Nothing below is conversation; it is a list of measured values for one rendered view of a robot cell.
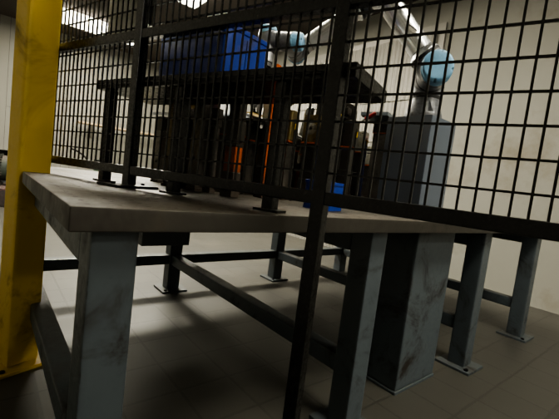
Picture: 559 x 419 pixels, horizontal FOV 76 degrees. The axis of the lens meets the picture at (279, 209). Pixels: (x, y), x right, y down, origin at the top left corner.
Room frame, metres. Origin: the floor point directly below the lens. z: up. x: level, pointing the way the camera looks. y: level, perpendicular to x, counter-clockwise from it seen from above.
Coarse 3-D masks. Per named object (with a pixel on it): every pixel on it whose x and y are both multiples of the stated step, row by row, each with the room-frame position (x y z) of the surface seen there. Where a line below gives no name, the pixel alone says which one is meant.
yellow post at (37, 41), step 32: (32, 0) 1.20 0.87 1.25; (32, 32) 1.20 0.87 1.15; (32, 64) 1.21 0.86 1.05; (32, 96) 1.21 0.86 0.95; (32, 128) 1.22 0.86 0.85; (32, 160) 1.22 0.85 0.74; (32, 224) 1.23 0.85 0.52; (32, 256) 1.24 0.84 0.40; (0, 288) 1.23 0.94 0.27; (32, 288) 1.25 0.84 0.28; (0, 320) 1.23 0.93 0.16; (0, 352) 1.22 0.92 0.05; (32, 352) 1.26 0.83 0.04
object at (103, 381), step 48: (96, 240) 0.59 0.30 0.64; (144, 240) 1.80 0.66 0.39; (336, 240) 1.19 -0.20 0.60; (384, 240) 1.12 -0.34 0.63; (480, 240) 1.64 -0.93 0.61; (528, 240) 2.16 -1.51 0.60; (96, 288) 0.60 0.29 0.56; (480, 288) 1.65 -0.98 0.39; (528, 288) 2.12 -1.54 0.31; (48, 336) 1.03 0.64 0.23; (96, 336) 0.60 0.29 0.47; (288, 336) 1.33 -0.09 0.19; (528, 336) 2.16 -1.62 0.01; (48, 384) 0.87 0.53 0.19; (96, 384) 0.60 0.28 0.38; (336, 384) 1.12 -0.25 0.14
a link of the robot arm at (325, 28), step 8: (360, 8) 1.57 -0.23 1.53; (368, 8) 1.57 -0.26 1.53; (360, 16) 1.59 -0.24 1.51; (328, 24) 1.60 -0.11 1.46; (312, 32) 1.62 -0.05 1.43; (328, 32) 1.61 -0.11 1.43; (304, 40) 1.62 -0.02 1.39; (312, 40) 1.62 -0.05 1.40; (320, 40) 1.62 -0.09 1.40; (328, 40) 1.64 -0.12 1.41; (304, 48) 1.63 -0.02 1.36; (312, 48) 1.64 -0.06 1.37; (288, 56) 1.62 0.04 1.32; (296, 64) 1.71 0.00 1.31
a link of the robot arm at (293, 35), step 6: (276, 36) 1.52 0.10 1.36; (282, 36) 1.51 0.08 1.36; (294, 36) 1.50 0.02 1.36; (300, 36) 1.50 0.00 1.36; (282, 42) 1.52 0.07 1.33; (294, 42) 1.51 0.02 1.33; (300, 42) 1.50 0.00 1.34; (294, 48) 1.52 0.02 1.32; (300, 48) 1.52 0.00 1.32; (288, 54) 1.59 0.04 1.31
